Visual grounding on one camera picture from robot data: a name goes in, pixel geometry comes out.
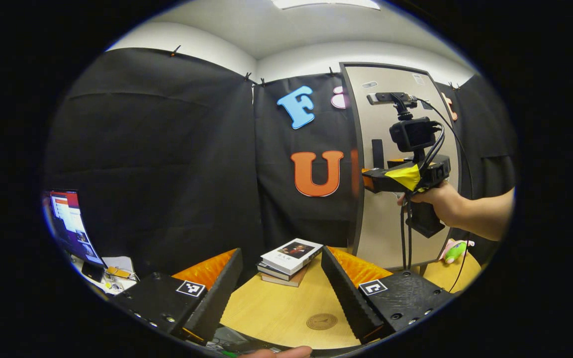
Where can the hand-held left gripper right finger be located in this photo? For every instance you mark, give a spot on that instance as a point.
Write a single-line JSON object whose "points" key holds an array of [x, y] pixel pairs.
{"points": [[346, 293]]}

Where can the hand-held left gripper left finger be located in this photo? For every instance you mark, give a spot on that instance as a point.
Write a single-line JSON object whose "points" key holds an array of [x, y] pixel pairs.
{"points": [[222, 293]]}

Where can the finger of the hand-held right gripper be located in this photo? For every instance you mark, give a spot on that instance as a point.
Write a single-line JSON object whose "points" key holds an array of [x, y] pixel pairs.
{"points": [[381, 180]]}

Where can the round wooden coaster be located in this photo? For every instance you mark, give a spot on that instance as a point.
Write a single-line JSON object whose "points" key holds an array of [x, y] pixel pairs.
{"points": [[322, 321]]}

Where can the beige cabinet door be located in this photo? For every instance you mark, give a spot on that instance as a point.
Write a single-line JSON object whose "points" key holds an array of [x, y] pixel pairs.
{"points": [[381, 233]]}

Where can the dark grey cabinet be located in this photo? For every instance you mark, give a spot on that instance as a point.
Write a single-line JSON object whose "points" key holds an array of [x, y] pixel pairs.
{"points": [[357, 129]]}

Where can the dark book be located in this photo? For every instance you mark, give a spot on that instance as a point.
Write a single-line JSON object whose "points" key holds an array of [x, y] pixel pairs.
{"points": [[269, 272]]}

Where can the brown book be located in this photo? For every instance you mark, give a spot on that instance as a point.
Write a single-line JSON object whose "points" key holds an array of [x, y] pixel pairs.
{"points": [[294, 281]]}

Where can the pink green plush toy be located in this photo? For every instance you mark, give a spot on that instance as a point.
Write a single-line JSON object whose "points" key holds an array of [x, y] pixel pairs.
{"points": [[455, 251]]}

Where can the small orange object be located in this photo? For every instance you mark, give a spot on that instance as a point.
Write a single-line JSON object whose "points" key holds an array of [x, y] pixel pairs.
{"points": [[119, 272]]}

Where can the white paper sheet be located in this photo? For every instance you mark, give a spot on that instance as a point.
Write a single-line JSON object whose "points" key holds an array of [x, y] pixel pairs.
{"points": [[120, 262]]}

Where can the black backdrop cloth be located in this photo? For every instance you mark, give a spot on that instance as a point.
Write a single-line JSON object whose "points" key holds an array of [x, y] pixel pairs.
{"points": [[167, 149]]}

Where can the ceiling light panel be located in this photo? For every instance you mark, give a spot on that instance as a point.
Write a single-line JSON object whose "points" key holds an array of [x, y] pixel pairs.
{"points": [[326, 4]]}

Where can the computer monitor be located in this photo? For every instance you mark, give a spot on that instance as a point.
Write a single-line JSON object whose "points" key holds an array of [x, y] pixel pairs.
{"points": [[70, 223]]}

